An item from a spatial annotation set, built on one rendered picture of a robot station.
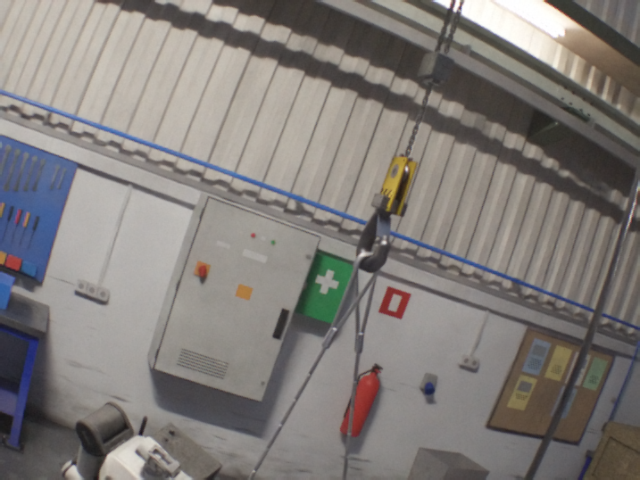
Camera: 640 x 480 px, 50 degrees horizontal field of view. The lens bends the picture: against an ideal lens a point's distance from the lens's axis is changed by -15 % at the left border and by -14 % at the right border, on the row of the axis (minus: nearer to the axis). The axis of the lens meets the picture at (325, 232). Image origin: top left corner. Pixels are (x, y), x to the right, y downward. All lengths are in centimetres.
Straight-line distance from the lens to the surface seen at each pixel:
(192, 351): 507
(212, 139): 526
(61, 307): 527
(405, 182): 141
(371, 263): 138
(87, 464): 225
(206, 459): 214
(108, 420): 213
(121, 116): 518
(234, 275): 501
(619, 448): 582
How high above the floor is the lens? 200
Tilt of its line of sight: level
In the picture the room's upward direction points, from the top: 20 degrees clockwise
